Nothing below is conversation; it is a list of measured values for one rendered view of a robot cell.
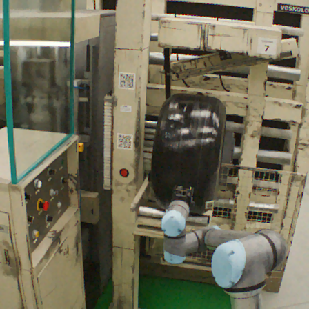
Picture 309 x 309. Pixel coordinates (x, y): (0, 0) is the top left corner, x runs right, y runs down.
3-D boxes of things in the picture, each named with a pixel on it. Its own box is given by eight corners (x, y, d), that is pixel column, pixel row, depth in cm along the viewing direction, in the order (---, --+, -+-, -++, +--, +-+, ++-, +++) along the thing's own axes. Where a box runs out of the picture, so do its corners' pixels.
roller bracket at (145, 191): (129, 223, 200) (130, 205, 196) (147, 187, 236) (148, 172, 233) (136, 225, 200) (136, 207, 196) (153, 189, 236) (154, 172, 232)
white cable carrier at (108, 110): (103, 188, 210) (104, 96, 192) (106, 184, 215) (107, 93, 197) (112, 190, 210) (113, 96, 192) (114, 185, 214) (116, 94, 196)
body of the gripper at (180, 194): (194, 187, 160) (190, 197, 148) (192, 207, 162) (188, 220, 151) (174, 184, 161) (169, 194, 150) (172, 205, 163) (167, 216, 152)
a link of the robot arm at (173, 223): (160, 238, 138) (159, 214, 136) (165, 225, 148) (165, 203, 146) (183, 240, 136) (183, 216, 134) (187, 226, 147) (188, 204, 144)
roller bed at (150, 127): (131, 169, 246) (132, 120, 235) (137, 160, 260) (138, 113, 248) (164, 174, 243) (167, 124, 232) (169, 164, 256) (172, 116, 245)
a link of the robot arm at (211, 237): (303, 223, 111) (210, 218, 155) (274, 233, 106) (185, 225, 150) (307, 263, 111) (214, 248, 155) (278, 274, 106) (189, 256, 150)
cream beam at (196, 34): (156, 47, 204) (158, 18, 198) (165, 42, 226) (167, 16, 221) (279, 61, 193) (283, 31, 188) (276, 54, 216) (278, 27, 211)
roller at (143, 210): (138, 205, 206) (137, 214, 205) (137, 205, 201) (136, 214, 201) (210, 215, 200) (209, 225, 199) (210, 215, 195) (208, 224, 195)
